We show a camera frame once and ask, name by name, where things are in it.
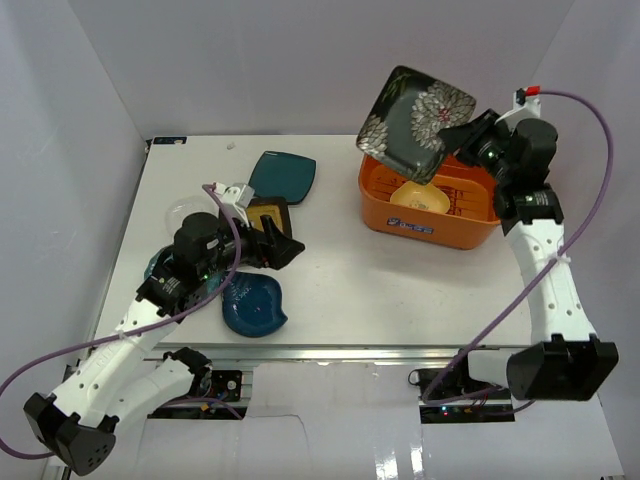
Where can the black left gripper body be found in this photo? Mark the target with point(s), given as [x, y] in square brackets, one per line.
[260, 246]

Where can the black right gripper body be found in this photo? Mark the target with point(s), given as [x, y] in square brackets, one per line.
[489, 150]

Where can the brown yellow square plate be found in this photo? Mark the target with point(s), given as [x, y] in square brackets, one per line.
[276, 208]

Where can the black floral square plate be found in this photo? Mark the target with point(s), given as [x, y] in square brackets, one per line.
[401, 129]

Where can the blue leaf shaped dish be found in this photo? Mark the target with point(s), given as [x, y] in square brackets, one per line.
[252, 305]

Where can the yellow panda dish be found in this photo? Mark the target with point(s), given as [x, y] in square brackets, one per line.
[421, 197]

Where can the teal square plate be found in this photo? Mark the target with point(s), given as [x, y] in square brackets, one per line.
[283, 174]

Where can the clear glass bowl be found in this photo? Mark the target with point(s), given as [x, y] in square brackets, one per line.
[183, 207]

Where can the light teal round plate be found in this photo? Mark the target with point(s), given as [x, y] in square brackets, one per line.
[158, 260]

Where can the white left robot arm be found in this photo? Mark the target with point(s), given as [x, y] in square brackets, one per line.
[79, 419]

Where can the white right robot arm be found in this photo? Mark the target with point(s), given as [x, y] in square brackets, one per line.
[565, 360]

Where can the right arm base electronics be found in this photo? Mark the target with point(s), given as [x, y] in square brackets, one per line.
[461, 402]

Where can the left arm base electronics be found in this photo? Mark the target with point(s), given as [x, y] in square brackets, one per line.
[223, 401]

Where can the orange plastic bin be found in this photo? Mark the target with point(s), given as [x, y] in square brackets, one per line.
[454, 210]

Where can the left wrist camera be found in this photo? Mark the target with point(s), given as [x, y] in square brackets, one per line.
[235, 197]

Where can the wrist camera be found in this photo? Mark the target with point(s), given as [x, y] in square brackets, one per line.
[235, 197]
[526, 104]

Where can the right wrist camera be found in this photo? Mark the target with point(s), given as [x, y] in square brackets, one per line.
[526, 104]

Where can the aluminium table edge rail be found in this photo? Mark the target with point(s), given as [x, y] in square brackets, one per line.
[382, 354]

